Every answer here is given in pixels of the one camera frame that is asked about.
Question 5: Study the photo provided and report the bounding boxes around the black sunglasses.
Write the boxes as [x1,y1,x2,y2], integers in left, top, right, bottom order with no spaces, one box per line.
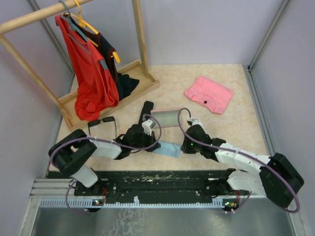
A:
[88,116,118,137]

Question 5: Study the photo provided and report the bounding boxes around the black glasses case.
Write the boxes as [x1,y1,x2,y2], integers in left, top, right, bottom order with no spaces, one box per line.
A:
[138,101,154,125]

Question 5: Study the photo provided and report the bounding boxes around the dark navy garment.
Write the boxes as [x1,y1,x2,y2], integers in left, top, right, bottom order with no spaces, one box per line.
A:
[81,27,140,101]

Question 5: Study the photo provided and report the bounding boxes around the yellow clothes hanger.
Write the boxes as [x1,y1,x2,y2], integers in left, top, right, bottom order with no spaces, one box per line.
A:
[67,0,121,63]

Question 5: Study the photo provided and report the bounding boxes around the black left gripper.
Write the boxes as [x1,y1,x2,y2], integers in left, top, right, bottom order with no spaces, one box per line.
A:
[130,129,160,152]

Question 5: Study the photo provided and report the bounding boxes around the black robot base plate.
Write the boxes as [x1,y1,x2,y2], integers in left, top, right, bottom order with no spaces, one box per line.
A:
[47,169,247,212]

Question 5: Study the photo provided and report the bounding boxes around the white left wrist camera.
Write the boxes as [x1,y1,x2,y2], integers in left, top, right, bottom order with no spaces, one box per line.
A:
[141,119,156,136]

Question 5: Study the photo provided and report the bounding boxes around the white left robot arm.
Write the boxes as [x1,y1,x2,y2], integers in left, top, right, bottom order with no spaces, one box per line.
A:
[48,124,161,195]

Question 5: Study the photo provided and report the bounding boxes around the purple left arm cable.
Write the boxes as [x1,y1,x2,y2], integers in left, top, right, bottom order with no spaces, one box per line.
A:
[49,114,162,215]

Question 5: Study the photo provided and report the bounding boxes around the pink glasses case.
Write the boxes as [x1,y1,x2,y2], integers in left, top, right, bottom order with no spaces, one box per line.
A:
[151,108,181,128]

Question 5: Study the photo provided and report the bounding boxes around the grey clothes hanger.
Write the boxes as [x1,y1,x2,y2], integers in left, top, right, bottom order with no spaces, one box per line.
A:
[55,0,108,71]

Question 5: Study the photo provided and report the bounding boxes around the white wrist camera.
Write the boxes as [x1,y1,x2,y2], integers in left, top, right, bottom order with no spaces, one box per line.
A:
[188,118,203,127]
[141,119,156,136]

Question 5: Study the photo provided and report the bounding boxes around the pink folded t-shirt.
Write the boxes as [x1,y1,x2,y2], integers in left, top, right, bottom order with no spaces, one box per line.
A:
[184,76,234,115]

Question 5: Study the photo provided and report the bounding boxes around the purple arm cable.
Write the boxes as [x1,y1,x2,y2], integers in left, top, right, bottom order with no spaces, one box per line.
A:
[49,114,162,215]
[177,107,300,213]

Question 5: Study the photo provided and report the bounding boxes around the wooden clothes rack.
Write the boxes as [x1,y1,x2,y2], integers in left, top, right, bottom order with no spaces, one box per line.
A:
[0,0,159,131]

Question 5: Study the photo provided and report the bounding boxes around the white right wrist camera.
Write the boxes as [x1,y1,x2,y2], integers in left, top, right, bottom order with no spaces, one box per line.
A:
[188,118,203,127]

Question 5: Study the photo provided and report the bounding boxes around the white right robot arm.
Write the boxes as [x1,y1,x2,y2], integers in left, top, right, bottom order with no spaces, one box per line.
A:
[181,120,305,208]

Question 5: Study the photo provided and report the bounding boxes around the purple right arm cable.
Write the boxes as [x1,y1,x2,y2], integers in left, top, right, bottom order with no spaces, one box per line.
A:
[177,107,300,213]

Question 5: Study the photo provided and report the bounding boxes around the red tank top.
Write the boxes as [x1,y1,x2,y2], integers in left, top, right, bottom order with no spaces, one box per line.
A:
[55,15,119,121]

